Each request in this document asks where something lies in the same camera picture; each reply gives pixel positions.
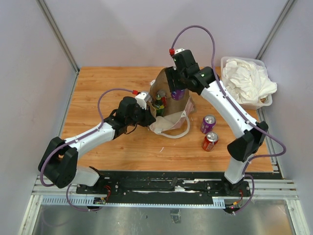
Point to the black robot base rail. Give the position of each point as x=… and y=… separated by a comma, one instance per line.
x=166, y=188

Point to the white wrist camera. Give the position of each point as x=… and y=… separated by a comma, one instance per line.
x=173, y=51
x=142, y=99

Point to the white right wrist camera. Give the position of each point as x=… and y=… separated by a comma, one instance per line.
x=173, y=51

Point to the green glass bottle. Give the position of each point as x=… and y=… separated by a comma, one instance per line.
x=159, y=106

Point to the red cola can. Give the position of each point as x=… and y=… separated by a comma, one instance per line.
x=163, y=95
x=209, y=141

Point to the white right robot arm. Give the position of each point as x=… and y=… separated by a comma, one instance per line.
x=249, y=133

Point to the white plastic basket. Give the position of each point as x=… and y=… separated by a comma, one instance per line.
x=244, y=83

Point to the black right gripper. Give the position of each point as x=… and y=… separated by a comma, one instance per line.
x=171, y=75

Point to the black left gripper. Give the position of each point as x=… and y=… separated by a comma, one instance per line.
x=148, y=118

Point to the burlap canvas tote bag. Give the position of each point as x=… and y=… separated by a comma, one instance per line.
x=176, y=112

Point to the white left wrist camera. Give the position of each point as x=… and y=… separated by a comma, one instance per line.
x=142, y=99

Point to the aluminium frame post left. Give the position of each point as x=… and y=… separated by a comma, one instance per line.
x=56, y=31

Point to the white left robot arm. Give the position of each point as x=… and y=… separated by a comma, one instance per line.
x=59, y=162

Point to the purple fanta can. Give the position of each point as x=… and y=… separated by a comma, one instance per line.
x=208, y=123
x=178, y=94

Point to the white crumpled cloth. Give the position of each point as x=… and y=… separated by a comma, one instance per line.
x=247, y=82

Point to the aluminium frame post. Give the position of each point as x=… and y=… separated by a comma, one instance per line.
x=287, y=8
x=56, y=31

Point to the aluminium frame post right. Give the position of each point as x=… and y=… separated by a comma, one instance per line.
x=287, y=8

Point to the purple Fanta can front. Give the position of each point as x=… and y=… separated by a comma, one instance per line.
x=178, y=94

